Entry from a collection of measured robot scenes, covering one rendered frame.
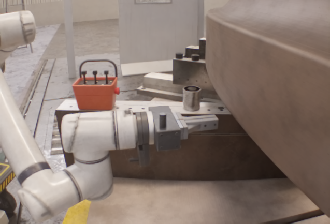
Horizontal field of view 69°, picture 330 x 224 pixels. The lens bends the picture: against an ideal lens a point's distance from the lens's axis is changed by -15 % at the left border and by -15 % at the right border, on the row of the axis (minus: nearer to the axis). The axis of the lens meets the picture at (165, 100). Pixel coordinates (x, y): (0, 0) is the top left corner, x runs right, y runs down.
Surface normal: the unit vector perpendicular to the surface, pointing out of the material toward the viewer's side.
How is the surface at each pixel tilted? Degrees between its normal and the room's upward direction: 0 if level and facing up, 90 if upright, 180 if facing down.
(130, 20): 90
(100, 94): 97
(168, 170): 90
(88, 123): 40
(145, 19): 90
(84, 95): 98
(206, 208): 0
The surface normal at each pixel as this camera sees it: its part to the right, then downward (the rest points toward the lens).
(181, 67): -0.44, 0.33
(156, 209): 0.00, -0.93
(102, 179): 0.73, 0.23
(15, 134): 0.36, -0.58
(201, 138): -0.06, 0.37
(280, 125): -0.98, 0.08
